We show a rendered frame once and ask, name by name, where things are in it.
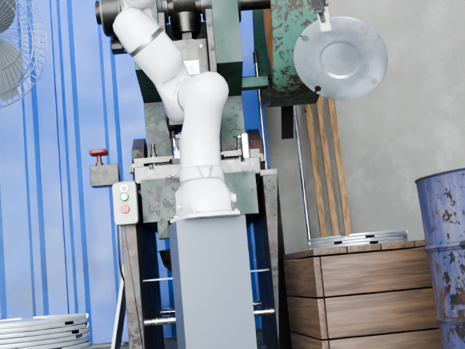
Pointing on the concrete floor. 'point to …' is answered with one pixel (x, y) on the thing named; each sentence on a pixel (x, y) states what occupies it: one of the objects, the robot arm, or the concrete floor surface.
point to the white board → (119, 318)
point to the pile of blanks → (48, 336)
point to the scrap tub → (445, 249)
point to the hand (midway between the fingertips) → (324, 19)
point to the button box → (132, 217)
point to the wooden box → (362, 298)
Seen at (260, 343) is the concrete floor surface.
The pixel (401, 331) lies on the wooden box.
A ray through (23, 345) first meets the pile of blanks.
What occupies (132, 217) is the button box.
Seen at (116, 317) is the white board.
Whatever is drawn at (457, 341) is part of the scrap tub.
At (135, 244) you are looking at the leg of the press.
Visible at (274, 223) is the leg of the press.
